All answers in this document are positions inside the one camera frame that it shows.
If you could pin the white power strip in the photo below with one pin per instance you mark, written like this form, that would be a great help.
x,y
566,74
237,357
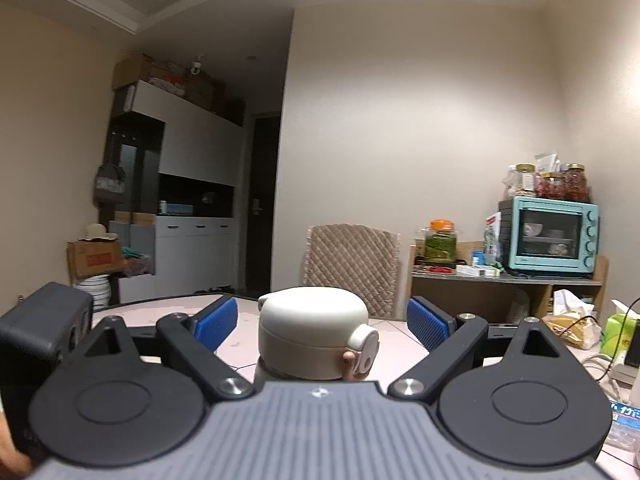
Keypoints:
x,y
627,372

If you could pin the white security camera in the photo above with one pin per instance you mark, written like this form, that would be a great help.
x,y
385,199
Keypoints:
x,y
196,66

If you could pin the flat white box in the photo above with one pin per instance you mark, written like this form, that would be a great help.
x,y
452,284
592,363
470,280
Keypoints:
x,y
475,271

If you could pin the cream bottle cap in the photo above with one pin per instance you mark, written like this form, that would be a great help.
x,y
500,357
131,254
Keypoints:
x,y
310,330

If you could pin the cardboard box red label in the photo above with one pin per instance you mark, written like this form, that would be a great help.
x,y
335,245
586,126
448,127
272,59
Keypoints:
x,y
95,260

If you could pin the black power adapter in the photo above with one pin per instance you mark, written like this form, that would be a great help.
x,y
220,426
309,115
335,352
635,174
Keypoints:
x,y
634,347

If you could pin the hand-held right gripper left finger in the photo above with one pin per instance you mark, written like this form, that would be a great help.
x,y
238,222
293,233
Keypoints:
x,y
216,324

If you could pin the quilted beige chair back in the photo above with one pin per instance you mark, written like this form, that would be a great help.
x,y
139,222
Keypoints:
x,y
350,270

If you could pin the cardboard boxes on cabinet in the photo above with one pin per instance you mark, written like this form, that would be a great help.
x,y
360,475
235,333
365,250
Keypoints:
x,y
165,80

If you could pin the tall glass jar red contents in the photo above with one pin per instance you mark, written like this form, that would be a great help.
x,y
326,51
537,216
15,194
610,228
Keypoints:
x,y
576,184

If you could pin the glass jar with pale contents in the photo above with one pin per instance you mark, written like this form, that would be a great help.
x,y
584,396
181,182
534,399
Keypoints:
x,y
520,182

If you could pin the person's left hand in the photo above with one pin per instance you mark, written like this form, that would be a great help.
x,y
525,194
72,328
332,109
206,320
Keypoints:
x,y
11,455

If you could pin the small blue box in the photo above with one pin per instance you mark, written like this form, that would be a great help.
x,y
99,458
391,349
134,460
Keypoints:
x,y
478,258

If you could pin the white packet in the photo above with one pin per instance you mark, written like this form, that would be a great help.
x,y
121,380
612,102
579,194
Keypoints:
x,y
547,162

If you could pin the yellow bread bag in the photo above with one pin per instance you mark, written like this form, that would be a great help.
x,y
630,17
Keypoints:
x,y
570,330

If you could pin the grey hanging bag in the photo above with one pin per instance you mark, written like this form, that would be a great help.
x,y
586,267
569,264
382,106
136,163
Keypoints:
x,y
110,185

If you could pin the white and black cabinet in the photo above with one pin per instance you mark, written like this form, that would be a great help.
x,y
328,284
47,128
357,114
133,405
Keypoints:
x,y
195,150

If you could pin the pickle jar with orange lid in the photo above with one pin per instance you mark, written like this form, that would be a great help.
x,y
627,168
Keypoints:
x,y
440,245

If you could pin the straw hat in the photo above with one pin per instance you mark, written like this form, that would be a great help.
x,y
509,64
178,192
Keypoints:
x,y
99,232

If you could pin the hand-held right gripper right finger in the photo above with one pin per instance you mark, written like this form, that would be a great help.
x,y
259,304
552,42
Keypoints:
x,y
427,324

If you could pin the white and green bag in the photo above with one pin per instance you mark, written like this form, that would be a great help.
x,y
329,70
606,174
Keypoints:
x,y
492,240

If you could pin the wooden side shelf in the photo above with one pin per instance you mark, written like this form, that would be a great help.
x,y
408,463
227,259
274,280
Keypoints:
x,y
475,295

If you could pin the dark door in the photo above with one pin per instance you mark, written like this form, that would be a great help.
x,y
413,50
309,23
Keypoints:
x,y
264,200

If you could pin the blue tissue packet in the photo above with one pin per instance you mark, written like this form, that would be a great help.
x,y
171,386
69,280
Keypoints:
x,y
625,425

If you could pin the small glass jar red contents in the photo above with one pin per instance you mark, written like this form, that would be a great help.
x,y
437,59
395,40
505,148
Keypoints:
x,y
551,187

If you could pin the green tissue box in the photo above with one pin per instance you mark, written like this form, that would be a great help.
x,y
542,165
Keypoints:
x,y
617,332

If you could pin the teal toaster oven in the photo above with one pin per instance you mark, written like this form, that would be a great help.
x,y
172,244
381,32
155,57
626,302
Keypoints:
x,y
547,240

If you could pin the stack of white plates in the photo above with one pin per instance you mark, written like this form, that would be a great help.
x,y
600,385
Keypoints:
x,y
95,290

